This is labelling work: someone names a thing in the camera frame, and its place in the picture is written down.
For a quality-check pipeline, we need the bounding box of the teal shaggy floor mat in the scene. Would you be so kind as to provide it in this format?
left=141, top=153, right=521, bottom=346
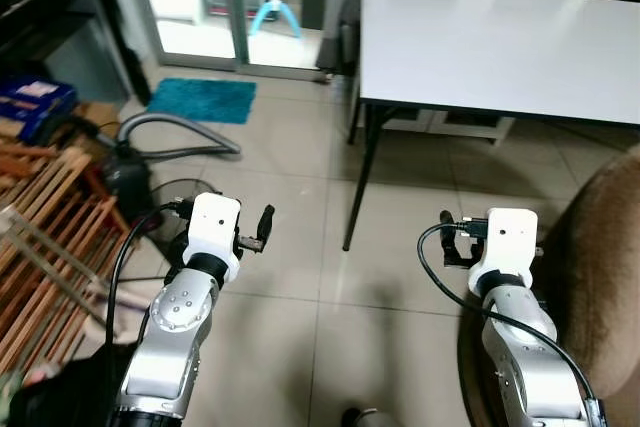
left=146, top=77, right=259, bottom=127

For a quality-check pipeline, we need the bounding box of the black round fan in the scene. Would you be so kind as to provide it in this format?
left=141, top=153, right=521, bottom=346
left=146, top=178, right=223, bottom=244

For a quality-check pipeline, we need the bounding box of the low white shelf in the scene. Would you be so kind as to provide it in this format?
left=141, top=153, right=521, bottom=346
left=380, top=107, right=517, bottom=145

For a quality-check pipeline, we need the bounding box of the black vacuum cleaner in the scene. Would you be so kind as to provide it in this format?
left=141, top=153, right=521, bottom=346
left=98, top=141, right=158, bottom=228

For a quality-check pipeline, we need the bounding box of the white table with black legs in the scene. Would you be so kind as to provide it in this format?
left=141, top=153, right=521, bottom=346
left=342, top=0, right=640, bottom=253

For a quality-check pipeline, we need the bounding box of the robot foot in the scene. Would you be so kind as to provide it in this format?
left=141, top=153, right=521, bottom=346
left=339, top=406, right=383, bottom=427

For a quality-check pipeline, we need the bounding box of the wooden slatted rack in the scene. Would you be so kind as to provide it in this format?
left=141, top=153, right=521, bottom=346
left=0, top=141, right=136, bottom=380

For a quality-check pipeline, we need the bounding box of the blue box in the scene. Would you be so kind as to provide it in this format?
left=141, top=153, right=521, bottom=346
left=0, top=76, right=79, bottom=145

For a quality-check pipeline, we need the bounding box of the black shelf unit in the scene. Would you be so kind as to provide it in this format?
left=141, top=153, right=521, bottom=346
left=0, top=0, right=153, bottom=110

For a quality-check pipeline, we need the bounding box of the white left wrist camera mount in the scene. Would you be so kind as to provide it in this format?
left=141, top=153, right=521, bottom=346
left=184, top=193, right=244, bottom=284

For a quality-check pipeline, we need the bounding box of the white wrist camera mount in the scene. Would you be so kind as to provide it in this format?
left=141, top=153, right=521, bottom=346
left=467, top=208, right=540, bottom=297
left=184, top=193, right=244, bottom=284

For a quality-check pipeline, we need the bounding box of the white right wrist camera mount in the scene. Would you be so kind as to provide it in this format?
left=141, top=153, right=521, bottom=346
left=467, top=208, right=540, bottom=297

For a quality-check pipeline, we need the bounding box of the grey vacuum hose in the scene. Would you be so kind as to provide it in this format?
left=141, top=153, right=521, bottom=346
left=116, top=111, right=243, bottom=162

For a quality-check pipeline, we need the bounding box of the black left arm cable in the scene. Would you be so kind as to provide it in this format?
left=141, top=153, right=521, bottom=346
left=104, top=199, right=193, bottom=350

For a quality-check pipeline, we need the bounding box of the grey sliding door frame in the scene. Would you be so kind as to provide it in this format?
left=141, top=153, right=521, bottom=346
left=100, top=0, right=363, bottom=84

